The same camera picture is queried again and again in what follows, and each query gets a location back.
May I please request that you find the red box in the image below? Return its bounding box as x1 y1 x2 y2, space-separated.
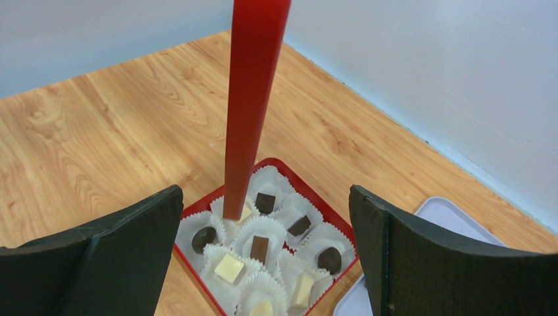
174 157 355 315

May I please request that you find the dark ridged chocolate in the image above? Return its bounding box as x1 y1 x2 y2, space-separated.
255 192 276 215

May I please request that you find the red box lid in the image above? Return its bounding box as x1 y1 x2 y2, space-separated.
223 1 291 220

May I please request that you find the dark heart chocolate lower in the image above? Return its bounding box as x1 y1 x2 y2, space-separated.
317 247 342 275

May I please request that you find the dark chocolate top centre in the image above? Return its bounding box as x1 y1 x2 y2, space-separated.
287 215 312 238

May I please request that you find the lavender plastic tray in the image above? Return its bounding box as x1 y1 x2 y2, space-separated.
333 196 505 316

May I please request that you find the brown milk chocolate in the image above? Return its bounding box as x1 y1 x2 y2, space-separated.
249 236 269 265

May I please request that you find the white bar chocolate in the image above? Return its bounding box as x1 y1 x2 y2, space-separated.
235 205 253 225

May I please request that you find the white cube chocolate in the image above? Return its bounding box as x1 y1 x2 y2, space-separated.
213 254 245 284

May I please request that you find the white paper liner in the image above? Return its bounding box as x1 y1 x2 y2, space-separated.
175 166 357 315

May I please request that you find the white square chocolate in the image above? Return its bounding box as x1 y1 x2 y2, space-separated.
290 273 315 309

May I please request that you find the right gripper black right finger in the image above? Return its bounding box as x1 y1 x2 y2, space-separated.
349 185 557 315

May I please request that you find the white oval chocolate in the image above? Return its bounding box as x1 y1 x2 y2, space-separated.
248 299 274 316

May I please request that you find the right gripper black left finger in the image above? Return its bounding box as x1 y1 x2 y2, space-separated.
1 185 184 315

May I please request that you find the dark round chocolate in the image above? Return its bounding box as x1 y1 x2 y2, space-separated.
191 226 217 254

